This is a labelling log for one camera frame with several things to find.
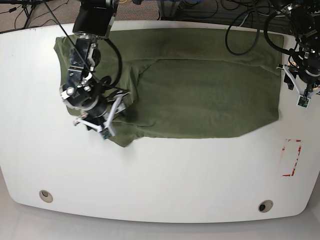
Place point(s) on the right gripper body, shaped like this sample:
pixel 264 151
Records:
pixel 102 112

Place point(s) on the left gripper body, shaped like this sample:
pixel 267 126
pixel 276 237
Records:
pixel 312 82

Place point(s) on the olive green t-shirt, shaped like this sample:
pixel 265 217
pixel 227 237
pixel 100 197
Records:
pixel 184 84

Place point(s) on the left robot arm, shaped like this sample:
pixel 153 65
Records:
pixel 304 22

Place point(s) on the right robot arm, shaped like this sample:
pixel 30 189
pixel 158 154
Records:
pixel 94 101

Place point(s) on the red tape rectangle marking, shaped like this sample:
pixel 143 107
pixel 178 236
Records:
pixel 289 157

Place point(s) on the black tripod stand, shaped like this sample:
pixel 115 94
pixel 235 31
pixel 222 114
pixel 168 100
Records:
pixel 26 7

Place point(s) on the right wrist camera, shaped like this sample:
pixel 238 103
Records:
pixel 108 132

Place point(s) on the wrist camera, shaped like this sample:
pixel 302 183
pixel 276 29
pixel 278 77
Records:
pixel 303 102
pixel 108 132

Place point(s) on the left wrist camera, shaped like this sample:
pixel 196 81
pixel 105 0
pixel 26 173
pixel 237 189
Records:
pixel 303 102

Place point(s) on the left table cable grommet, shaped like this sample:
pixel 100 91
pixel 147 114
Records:
pixel 46 196

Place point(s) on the table cable grommet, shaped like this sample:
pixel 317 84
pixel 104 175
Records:
pixel 265 206
pixel 46 196

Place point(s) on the right table cable grommet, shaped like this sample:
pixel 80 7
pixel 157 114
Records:
pixel 265 206

